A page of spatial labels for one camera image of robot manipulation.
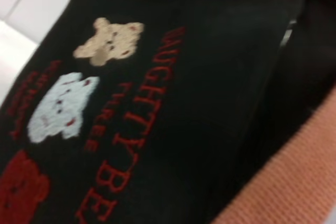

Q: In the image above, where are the black food bag orange handles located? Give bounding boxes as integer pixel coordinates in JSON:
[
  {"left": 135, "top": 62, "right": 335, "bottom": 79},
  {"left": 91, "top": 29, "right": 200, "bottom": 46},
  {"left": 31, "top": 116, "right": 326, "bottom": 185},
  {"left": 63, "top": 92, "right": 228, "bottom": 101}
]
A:
[{"left": 0, "top": 0, "right": 336, "bottom": 224}]

